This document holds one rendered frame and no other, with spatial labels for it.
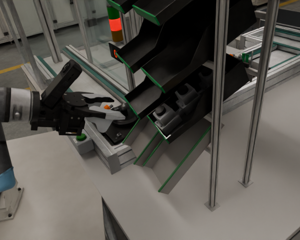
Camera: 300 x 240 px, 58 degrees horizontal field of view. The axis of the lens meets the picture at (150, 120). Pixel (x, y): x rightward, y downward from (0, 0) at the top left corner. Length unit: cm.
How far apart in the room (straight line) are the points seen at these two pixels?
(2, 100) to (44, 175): 69
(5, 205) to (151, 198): 52
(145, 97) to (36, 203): 59
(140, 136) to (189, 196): 29
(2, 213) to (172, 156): 65
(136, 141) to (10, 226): 54
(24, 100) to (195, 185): 70
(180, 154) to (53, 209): 53
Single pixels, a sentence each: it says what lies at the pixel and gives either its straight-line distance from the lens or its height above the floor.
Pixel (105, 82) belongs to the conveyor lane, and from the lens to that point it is 164.
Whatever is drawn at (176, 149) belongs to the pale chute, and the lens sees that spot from 90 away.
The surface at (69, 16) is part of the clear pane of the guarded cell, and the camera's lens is 242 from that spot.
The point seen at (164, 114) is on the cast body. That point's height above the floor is 126.
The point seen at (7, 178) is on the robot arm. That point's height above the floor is 126.
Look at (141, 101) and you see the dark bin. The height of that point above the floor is 121.
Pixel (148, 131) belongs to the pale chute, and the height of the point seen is 106.
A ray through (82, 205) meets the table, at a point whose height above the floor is 86.
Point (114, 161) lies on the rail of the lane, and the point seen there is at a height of 92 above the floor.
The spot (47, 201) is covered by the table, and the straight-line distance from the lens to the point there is 115.
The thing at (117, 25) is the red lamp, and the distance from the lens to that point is 127.
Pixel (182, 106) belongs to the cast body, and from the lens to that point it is 77.
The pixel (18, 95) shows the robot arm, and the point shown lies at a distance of 62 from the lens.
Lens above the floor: 168
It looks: 36 degrees down
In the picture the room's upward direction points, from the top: 7 degrees counter-clockwise
